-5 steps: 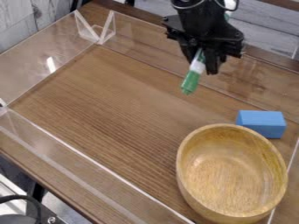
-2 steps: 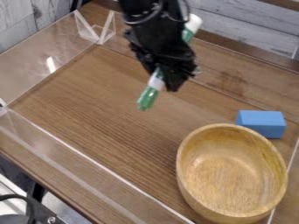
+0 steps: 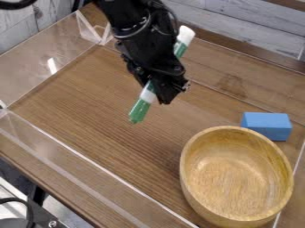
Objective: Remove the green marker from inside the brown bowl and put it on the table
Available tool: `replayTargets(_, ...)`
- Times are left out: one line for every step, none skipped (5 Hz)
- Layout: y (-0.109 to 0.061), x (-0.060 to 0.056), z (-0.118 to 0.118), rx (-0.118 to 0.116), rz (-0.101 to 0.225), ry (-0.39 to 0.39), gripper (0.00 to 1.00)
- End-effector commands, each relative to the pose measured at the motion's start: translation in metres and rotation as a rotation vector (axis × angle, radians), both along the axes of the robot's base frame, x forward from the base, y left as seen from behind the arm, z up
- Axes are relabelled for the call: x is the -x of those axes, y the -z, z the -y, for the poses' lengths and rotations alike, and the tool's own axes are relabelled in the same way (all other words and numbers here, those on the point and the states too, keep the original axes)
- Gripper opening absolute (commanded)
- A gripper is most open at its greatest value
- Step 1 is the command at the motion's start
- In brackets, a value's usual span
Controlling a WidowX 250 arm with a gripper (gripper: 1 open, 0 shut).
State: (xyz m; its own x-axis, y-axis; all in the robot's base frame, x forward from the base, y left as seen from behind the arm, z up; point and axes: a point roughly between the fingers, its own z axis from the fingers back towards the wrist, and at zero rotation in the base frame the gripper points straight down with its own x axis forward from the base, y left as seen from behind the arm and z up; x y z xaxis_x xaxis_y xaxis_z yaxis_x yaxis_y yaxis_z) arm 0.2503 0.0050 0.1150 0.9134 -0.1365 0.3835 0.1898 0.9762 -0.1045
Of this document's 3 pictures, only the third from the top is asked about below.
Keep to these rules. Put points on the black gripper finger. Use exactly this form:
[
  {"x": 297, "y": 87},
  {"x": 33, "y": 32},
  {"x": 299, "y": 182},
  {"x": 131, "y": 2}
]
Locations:
[
  {"x": 141, "y": 75},
  {"x": 168, "y": 89}
]

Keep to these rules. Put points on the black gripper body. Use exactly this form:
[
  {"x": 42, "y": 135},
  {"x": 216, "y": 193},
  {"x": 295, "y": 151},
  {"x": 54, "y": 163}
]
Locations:
[{"x": 152, "y": 53}]

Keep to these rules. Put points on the green white Expo marker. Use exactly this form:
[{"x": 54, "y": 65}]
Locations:
[{"x": 148, "y": 95}]

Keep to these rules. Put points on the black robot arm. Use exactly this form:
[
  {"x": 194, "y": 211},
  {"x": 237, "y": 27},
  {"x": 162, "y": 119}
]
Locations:
[{"x": 145, "y": 28}]

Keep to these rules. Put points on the brown wooden bowl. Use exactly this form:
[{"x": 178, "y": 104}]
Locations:
[{"x": 236, "y": 177}]

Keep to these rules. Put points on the blue sponge block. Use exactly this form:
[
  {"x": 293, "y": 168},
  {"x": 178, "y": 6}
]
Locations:
[{"x": 273, "y": 125}]

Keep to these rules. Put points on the black equipment lower left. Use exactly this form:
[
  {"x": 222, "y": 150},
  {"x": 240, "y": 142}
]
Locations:
[{"x": 24, "y": 214}]

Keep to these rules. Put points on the clear acrylic barrier wall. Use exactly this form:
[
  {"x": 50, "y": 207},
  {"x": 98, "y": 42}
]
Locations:
[{"x": 114, "y": 170}]

